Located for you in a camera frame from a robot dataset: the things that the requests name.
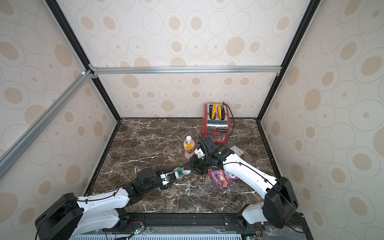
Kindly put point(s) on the aluminium horizontal frame bar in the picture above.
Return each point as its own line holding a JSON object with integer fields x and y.
{"x": 186, "y": 70}

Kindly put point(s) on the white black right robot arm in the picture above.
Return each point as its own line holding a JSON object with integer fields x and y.
{"x": 280, "y": 201}

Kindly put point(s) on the purple candy bag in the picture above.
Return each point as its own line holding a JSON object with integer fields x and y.
{"x": 222, "y": 178}

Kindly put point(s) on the white cracker snack packet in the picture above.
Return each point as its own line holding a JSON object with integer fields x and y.
{"x": 237, "y": 151}

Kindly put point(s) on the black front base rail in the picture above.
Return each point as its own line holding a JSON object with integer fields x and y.
{"x": 128, "y": 222}

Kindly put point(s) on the red and steel toaster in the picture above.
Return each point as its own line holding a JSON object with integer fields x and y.
{"x": 216, "y": 129}

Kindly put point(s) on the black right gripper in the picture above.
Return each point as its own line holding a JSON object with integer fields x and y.
{"x": 194, "y": 163}

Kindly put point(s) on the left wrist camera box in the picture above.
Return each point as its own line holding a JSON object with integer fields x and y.
{"x": 169, "y": 176}

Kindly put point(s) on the clear pink drink bottle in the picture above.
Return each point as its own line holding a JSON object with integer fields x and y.
{"x": 189, "y": 147}

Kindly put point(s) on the aluminium diagonal frame bar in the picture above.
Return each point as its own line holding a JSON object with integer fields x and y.
{"x": 20, "y": 146}

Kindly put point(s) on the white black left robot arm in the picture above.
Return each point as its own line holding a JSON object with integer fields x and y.
{"x": 70, "y": 216}

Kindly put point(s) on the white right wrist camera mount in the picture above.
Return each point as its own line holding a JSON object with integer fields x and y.
{"x": 199, "y": 153}

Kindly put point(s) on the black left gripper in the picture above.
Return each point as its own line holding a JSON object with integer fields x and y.
{"x": 165, "y": 186}

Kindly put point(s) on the yellow toy toast slice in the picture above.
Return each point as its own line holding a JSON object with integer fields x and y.
{"x": 212, "y": 111}
{"x": 221, "y": 112}

